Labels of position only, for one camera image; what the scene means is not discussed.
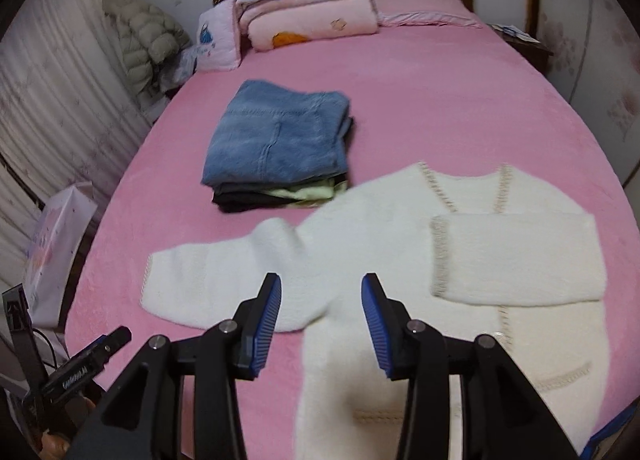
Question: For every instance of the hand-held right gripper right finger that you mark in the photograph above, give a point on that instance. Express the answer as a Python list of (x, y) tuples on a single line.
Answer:
[(375, 325)]

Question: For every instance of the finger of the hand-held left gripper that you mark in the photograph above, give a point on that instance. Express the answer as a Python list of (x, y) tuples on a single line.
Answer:
[(117, 337)]

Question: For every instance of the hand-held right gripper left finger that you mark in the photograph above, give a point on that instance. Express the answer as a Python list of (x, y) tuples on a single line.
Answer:
[(267, 325)]

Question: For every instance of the white fluffy sweater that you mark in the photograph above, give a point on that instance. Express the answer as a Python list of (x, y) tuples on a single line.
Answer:
[(390, 220)]

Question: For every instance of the person's left hand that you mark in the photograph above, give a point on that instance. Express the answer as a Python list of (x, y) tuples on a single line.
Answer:
[(55, 442)]

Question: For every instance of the white gift bag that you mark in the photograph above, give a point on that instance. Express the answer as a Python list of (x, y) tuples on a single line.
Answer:
[(55, 250)]

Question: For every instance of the folded black garment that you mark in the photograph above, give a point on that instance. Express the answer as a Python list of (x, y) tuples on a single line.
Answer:
[(240, 200)]

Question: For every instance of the folded light green garment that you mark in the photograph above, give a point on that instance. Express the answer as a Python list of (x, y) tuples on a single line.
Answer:
[(305, 192)]

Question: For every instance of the folded blue jeans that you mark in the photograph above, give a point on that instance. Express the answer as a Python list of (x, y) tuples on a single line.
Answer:
[(280, 135)]

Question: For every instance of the pink bed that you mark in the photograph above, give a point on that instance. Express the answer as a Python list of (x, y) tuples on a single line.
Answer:
[(450, 90)]

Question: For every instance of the pale curtain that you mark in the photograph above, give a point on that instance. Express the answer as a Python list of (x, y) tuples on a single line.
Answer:
[(50, 90)]

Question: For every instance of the pink pillow with blue print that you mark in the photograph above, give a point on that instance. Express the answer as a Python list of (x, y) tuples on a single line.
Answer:
[(217, 35)]

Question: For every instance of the beige puffer jacket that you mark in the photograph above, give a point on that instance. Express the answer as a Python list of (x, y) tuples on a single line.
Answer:
[(140, 40)]

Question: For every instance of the wooden nightstand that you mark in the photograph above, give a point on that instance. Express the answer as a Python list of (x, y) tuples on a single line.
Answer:
[(535, 55)]

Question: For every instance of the flat pink pillow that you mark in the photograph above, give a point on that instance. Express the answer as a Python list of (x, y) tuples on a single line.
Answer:
[(425, 8)]

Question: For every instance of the papers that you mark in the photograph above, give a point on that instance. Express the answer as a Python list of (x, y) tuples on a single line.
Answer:
[(515, 32)]

